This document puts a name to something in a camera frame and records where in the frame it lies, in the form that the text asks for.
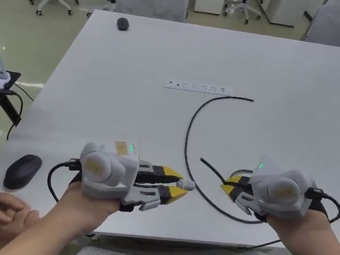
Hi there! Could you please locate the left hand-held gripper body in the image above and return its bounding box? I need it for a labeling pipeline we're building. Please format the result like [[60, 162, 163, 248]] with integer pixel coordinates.
[[79, 141, 141, 200]]

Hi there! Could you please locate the person's right hand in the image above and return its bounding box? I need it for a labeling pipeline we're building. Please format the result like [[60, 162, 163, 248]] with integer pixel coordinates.
[[265, 211, 330, 240]]

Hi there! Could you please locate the white power strip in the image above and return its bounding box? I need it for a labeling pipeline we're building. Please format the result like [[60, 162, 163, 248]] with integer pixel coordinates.
[[163, 78, 234, 96]]

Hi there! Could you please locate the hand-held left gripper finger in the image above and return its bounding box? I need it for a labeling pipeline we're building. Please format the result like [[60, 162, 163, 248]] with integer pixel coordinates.
[[119, 185, 189, 213], [135, 160, 184, 184]]

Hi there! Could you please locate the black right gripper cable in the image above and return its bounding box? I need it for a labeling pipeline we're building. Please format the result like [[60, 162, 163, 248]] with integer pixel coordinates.
[[304, 186, 340, 224]]

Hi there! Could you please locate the white table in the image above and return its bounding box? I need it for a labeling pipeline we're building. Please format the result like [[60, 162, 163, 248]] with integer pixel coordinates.
[[0, 9, 340, 249]]

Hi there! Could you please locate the white cable gland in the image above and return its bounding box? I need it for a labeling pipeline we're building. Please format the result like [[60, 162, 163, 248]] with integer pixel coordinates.
[[176, 180, 196, 191]]

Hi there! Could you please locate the person's left hand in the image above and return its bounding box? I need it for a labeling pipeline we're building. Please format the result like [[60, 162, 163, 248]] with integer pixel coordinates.
[[56, 181, 125, 235]]

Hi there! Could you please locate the black stand cable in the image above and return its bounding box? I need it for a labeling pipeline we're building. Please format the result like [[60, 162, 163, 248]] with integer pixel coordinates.
[[5, 82, 35, 141]]

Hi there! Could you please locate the person's left forearm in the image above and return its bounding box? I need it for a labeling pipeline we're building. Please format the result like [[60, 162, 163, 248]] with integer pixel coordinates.
[[0, 204, 90, 255]]

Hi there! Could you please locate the white office chair base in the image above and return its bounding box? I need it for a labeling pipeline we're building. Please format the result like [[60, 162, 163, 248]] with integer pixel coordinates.
[[224, 0, 262, 26], [27, 0, 74, 16]]

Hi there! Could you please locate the grey office chair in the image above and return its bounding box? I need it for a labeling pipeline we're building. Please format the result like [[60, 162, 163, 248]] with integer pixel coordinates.
[[302, 0, 340, 48]]

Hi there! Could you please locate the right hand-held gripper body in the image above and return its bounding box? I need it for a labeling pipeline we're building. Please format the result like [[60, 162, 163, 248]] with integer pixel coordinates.
[[249, 155, 318, 220]]

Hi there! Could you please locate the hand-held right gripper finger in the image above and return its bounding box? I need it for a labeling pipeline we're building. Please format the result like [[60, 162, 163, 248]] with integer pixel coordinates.
[[220, 184, 257, 216], [223, 174, 253, 188]]

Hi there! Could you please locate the white cabinet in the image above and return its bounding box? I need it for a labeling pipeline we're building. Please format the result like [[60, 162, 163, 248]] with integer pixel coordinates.
[[261, 0, 296, 29], [193, 0, 223, 14]]

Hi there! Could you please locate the black stand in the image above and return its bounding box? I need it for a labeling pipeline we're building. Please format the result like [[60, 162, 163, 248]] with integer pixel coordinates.
[[0, 70, 22, 129]]

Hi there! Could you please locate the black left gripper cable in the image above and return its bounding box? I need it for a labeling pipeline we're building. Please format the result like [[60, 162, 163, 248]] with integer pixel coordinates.
[[47, 158, 82, 204]]

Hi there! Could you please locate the white device on stand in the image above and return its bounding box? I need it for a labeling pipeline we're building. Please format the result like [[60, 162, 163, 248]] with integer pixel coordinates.
[[0, 47, 11, 90]]

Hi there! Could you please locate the person's right forearm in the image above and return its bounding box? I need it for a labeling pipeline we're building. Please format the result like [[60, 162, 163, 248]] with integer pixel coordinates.
[[276, 224, 340, 255]]

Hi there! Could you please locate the large black computer mouse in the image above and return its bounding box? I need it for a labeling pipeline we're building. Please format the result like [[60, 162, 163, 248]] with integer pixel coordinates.
[[3, 154, 43, 190]]

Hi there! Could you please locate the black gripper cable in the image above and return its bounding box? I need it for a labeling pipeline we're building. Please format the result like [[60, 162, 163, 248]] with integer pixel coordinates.
[[304, 186, 340, 224], [47, 158, 82, 204]]

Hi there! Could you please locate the small black computer mouse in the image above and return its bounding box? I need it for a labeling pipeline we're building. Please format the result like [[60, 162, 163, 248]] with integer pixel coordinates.
[[116, 17, 131, 32]]

